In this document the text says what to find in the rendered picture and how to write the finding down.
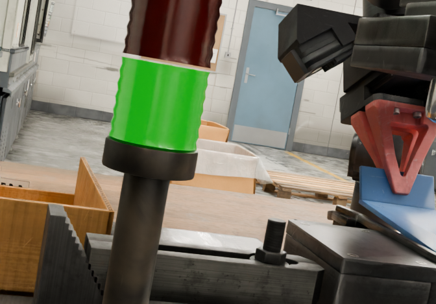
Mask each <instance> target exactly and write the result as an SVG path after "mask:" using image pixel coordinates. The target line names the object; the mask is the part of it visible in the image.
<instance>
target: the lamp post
mask: <svg viewBox="0 0 436 304"><path fill-rule="evenodd" d="M198 154H199V153H198V151H197V150H192V151H186V150H171V149H165V148H156V147H152V146H145V145H139V144H135V143H130V142H126V141H122V140H119V139H116V138H113V137H111V136H109V135H107V136H106V139H105V144H104V151H103V158H102V164H103V165H104V166H105V167H108V168H109V169H112V170H116V171H118V172H122V173H124V175H123V182H122V187H121V194H120V199H119V206H118V210H117V218H116V222H115V229H114V237H113V241H112V249H111V253H110V260H109V265H108V272H107V276H106V284H105V288H104V296H103V303H102V304H149V298H150V294H151V287H152V280H153V276H154V269H155V264H156V258H157V253H158V247H159V242H160V235H161V230H162V224H163V219H164V213H165V205H166V201H167V194H168V190H169V182H170V181H187V180H192V179H193V178H194V176H195V169H196V165H197V158H198Z"/></svg>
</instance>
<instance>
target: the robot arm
mask: <svg viewBox="0 0 436 304"><path fill-rule="evenodd" d="M399 4H400V0H363V16H357V15H353V14H347V13H344V12H338V11H334V10H328V9H324V8H318V7H314V6H308V5H302V4H298V3H297V4H296V5H295V7H294V8H293V9H292V10H291V11H290V12H289V13H288V15H286V17H285V18H284V19H283V20H282V21H281V22H280V23H279V25H278V60H279V61H280V63H282V64H283V65H284V67H285V68H286V70H287V72H288V73H289V75H290V77H291V78H292V79H293V82H294V83H299V82H301V81H302V80H304V79H306V78H308V77H309V76H311V75H314V74H315V73H317V72H319V71H321V70H322V69H323V70H324V72H327V71H329V70H330V69H332V68H334V67H336V66H337V65H339V64H341V63H343V92H344V93H346V94H344V95H343V96H342V97H341V98H340V99H339V112H340V113H341V123H342V124H348V125H352V127H353V128H354V130H355V131H356V133H355V134H354V136H353V139H352V144H351V147H350V156H349V162H348V173H347V176H349V177H352V179H353V180H354V181H355V185H354V191H353V195H352V201H351V205H350V209H352V210H354V211H357V212H359V213H361V214H363V215H365V216H367V217H369V218H371V219H373V220H375V221H377V222H379V223H381V224H383V225H384V226H387V227H388V228H390V229H392V230H394V231H396V230H395V229H394V228H393V227H392V226H390V225H388V223H386V222H384V221H383V220H382V219H380V218H379V217H378V216H376V215H375V214H374V213H372V212H370V211H369V210H368V209H366V208H365V207H363V206H362V205H361V204H359V167H360V166H366V167H374V168H379V169H384V170H385V173H386V176H387V179H388V181H389V185H390V187H391V190H392V192H393V193H394V194H401V195H408V194H409V193H410V191H411V188H412V186H413V184H414V182H415V179H416V177H417V174H421V170H422V166H423V161H424V158H425V157H426V154H427V153H428V150H429V149H430V146H431V144H432V142H433V140H434V139H435V137H436V123H433V122H431V121H430V120H429V119H428V118H427V117H426V112H425V107H426V101H427V97H428V91H429V88H430V82H431V81H427V80H421V79H417V78H410V77H406V76H400V75H394V74H390V73H383V72H379V71H373V70H369V69H362V68H358V67H352V66H350V62H351V58H352V51H353V48H354V45H355V44H354V42H355V38H356V31H357V25H358V21H359V18H376V17H392V16H404V15H405V11H406V8H402V7H400V5H399ZM400 172H404V175H403V176H401V175H400Z"/></svg>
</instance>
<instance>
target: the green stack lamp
mask: <svg viewBox="0 0 436 304"><path fill-rule="evenodd" d="M121 59H122V64H121V67H120V69H119V74H120V77H119V80H118V81H117V92H116V94H115V105H114V107H113V113H114V116H113V117H112V120H111V130H110V133H109V136H111V137H113V138H116V139H119V140H122V141H126V142H130V143H135V144H139V145H145V146H152V147H156V148H165V149H171V150H186V151H192V150H196V149H197V140H198V138H199V128H200V126H201V115H202V113H203V111H204V110H203V104H204V101H205V99H206V92H205V91H206V88H207V87H208V76H209V74H210V72H207V71H201V70H198V69H191V68H187V67H180V66H176V65H169V64H162V63H158V62H151V61H146V60H140V59H135V58H128V57H124V56H122V57H121Z"/></svg>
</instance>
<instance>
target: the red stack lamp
mask: <svg viewBox="0 0 436 304"><path fill-rule="evenodd" d="M222 3H223V0H131V8H130V11H129V13H128V15H129V21H128V23H127V35H126V36H125V39H124V41H125V47H124V49H123V52H122V53H127V54H133V55H138V56H144V57H148V58H155V59H159V60H166V61H170V62H177V63H181V64H188V65H195V66H199V67H207V68H211V60H212V57H213V47H214V45H215V35H216V32H217V30H218V26H217V22H218V20H219V18H220V7H221V5H222Z"/></svg>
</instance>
